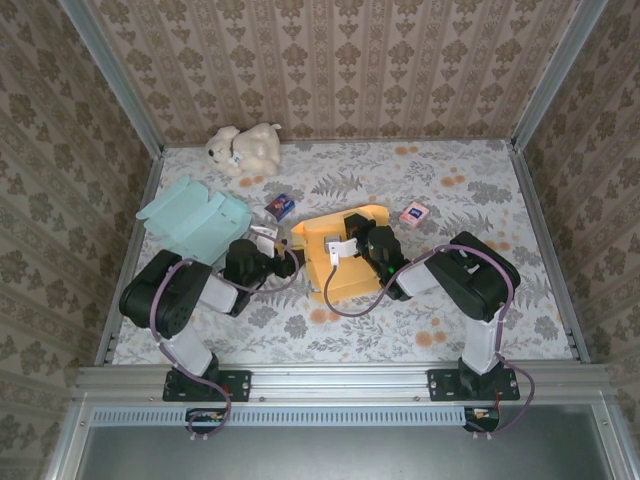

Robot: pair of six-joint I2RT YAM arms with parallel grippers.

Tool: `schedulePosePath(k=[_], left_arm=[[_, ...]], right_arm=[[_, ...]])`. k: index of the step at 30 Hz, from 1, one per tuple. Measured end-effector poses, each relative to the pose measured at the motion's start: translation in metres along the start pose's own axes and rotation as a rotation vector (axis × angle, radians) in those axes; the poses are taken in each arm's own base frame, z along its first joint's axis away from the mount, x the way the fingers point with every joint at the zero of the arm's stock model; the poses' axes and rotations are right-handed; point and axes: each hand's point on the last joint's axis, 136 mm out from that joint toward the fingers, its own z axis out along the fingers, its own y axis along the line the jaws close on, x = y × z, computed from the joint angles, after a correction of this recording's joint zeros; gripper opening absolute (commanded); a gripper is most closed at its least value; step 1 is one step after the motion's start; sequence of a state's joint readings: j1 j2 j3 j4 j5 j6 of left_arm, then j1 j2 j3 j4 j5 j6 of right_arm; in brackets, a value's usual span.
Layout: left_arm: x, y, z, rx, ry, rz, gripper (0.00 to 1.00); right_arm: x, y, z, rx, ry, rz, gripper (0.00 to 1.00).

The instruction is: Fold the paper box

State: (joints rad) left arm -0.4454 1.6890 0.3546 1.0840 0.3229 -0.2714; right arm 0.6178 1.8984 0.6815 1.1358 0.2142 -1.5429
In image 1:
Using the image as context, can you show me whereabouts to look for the pink tissue pack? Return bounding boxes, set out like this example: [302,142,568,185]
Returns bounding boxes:
[399,202,429,229]

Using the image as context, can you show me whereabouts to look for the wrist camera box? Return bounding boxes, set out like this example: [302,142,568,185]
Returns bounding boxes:
[324,234,359,267]
[249,225,280,259]

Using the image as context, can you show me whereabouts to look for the cream plush toy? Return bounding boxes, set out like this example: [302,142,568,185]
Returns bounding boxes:
[204,123,283,177]

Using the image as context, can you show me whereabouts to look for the orange paper box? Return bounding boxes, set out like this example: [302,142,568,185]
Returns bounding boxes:
[290,202,391,304]

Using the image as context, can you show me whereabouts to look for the teal paper box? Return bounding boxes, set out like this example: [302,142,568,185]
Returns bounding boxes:
[135,175,256,266]

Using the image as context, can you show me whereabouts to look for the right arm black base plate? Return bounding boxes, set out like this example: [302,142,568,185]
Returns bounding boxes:
[427,368,521,403]

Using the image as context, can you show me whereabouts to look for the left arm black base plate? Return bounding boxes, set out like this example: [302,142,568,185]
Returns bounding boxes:
[162,368,252,403]

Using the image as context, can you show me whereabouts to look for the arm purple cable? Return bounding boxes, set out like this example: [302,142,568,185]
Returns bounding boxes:
[149,234,301,441]
[324,243,537,441]

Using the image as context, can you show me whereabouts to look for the wide aluminium frame beam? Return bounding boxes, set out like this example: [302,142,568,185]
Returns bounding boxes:
[74,363,617,402]

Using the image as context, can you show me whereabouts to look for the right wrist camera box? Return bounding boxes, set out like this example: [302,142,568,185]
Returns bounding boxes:
[324,234,359,267]

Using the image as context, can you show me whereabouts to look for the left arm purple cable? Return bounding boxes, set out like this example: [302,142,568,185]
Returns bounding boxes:
[149,234,301,441]

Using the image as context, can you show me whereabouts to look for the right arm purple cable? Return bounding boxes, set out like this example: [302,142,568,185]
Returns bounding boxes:
[324,243,537,441]

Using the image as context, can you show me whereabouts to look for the small blue printed box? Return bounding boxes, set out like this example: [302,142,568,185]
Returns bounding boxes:
[264,193,296,222]

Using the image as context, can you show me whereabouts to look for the black connector box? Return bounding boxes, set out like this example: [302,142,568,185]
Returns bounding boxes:
[463,407,501,434]
[185,407,234,434]

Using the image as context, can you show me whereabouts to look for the floral tablecloth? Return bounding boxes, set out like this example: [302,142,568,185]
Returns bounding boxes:
[112,139,576,366]

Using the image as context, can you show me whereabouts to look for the white slotted cable duct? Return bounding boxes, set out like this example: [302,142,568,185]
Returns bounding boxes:
[92,405,469,428]

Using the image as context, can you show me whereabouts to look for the aluminium corner post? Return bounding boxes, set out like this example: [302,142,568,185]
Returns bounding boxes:
[58,0,165,157]
[510,0,610,150]

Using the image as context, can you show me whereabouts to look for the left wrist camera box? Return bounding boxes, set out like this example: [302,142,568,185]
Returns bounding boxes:
[249,225,280,259]

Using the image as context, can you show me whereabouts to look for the aluminium side rail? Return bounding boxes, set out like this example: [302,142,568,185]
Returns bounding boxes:
[509,144,592,364]
[93,154,165,367]

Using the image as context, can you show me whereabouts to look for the grey metal sheet panel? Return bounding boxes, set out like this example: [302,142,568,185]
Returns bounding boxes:
[74,404,617,480]

